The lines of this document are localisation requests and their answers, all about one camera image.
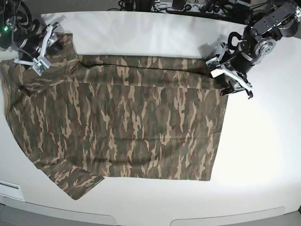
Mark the camouflage T-shirt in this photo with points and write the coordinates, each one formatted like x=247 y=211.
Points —
x=90 y=117

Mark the white label bottom left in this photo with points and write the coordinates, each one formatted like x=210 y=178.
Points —
x=11 y=190

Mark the power strip with cables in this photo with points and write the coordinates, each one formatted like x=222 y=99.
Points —
x=200 y=6

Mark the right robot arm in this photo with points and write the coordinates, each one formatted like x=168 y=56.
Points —
x=19 y=31

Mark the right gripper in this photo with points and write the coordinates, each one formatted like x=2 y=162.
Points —
x=32 y=45

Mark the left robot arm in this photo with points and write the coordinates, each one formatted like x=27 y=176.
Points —
x=264 y=30

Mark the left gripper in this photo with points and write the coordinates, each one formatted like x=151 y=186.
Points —
x=235 y=70

